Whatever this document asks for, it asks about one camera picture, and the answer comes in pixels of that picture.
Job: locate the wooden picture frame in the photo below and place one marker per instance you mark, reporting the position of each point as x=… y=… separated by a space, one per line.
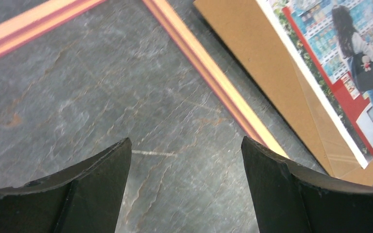
x=33 y=23

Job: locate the brown cardboard backing board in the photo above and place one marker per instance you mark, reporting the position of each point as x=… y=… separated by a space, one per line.
x=253 y=34

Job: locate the colourful printed photo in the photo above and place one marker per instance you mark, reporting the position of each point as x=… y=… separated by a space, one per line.
x=332 y=42

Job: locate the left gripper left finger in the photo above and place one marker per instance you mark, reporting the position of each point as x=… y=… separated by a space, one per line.
x=83 y=198

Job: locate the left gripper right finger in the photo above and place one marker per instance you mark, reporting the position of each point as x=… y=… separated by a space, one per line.
x=291 y=198

